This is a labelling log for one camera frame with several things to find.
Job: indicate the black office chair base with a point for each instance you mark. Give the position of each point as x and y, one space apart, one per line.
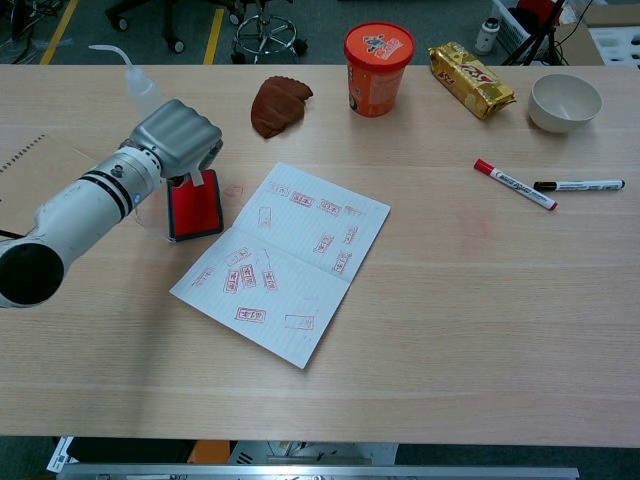
172 30

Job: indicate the orange box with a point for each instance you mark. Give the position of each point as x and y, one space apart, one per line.
210 452

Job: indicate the white stamped paper sheet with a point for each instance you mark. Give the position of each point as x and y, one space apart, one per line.
290 280

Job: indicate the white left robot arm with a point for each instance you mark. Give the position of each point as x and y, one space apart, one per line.
85 210

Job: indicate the aluminium profile rail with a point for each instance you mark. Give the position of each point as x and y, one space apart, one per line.
300 472

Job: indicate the small white red stamp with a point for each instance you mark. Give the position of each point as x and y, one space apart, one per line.
196 178

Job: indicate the orange instant noodle cup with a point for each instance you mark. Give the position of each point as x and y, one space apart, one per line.
377 75

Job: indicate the white printed sheet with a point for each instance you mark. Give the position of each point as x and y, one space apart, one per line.
60 452

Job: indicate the small white cylinder device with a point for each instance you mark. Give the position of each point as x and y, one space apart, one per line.
487 37

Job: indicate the brown folded cloth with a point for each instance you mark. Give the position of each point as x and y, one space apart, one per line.
277 107

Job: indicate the white bowl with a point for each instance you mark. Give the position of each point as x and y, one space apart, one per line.
562 102

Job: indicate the red whiteboard marker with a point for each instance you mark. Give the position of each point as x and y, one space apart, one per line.
517 186

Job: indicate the clear squeeze wash bottle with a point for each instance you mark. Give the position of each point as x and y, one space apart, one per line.
142 92

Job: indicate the white plastic crate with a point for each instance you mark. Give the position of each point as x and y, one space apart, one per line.
510 27

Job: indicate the chrome stool base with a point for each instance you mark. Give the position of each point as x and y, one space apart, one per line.
265 22

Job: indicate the cardboard box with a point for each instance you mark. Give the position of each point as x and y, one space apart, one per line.
612 35

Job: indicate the kraft spiral notebook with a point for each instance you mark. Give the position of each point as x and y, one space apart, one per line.
40 165

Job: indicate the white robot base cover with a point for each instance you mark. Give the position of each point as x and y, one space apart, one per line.
310 450

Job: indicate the black tripod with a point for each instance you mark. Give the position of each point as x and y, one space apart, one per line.
542 30

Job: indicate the gold snack packet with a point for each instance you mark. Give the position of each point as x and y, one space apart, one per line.
470 80

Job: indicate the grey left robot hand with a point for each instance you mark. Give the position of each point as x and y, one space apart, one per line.
175 137

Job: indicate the black whiteboard marker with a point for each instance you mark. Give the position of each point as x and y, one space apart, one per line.
580 185

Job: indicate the red ink pad clear lid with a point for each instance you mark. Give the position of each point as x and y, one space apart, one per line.
195 210

